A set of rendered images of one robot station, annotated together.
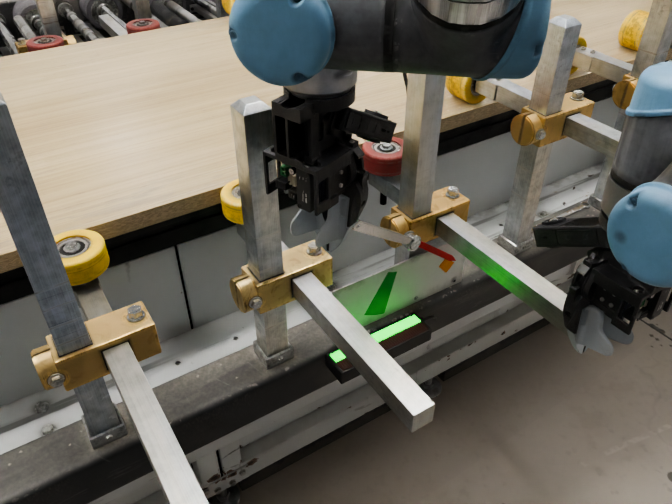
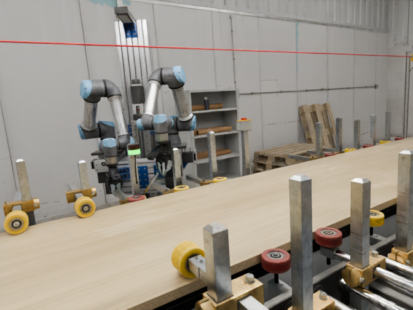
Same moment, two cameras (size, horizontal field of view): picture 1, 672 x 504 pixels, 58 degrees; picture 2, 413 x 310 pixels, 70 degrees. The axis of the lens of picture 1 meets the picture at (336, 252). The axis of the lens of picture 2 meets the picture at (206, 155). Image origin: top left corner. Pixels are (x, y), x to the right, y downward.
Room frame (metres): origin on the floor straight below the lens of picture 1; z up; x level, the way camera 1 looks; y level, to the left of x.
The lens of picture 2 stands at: (2.30, 0.33, 1.33)
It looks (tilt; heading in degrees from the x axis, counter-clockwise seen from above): 10 degrees down; 182
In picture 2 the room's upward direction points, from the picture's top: 4 degrees counter-clockwise
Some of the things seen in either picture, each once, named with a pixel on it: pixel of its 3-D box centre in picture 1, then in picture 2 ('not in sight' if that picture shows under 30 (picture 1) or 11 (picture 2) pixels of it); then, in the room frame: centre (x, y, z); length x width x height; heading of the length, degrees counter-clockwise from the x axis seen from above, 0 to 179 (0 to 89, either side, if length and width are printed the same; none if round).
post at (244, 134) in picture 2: not in sight; (246, 163); (0.35, 0.53, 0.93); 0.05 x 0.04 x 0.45; 122
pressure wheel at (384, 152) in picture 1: (384, 174); (137, 207); (0.89, -0.08, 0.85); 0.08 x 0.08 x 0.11
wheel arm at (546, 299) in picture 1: (461, 237); (126, 200); (0.73, -0.19, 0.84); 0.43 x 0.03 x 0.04; 32
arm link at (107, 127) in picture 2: not in sight; (106, 128); (0.01, -0.51, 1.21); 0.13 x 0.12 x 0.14; 124
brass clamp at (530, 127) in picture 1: (551, 120); (81, 194); (0.91, -0.35, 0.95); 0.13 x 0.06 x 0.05; 122
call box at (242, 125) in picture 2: not in sight; (244, 125); (0.35, 0.52, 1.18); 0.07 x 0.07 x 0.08; 32
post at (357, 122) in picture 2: not in sight; (356, 146); (-0.31, 1.57, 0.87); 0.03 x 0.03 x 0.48; 32
